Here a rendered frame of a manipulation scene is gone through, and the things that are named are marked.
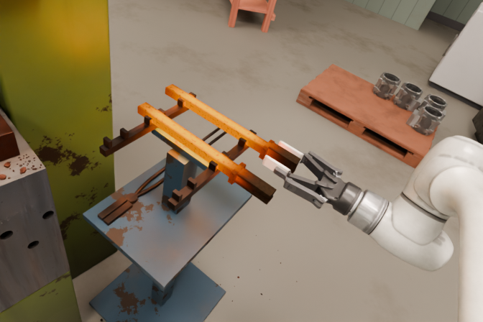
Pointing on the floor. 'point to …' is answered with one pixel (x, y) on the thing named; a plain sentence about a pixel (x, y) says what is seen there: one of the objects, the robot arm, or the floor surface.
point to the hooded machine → (463, 64)
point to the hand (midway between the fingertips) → (281, 157)
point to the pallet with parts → (378, 110)
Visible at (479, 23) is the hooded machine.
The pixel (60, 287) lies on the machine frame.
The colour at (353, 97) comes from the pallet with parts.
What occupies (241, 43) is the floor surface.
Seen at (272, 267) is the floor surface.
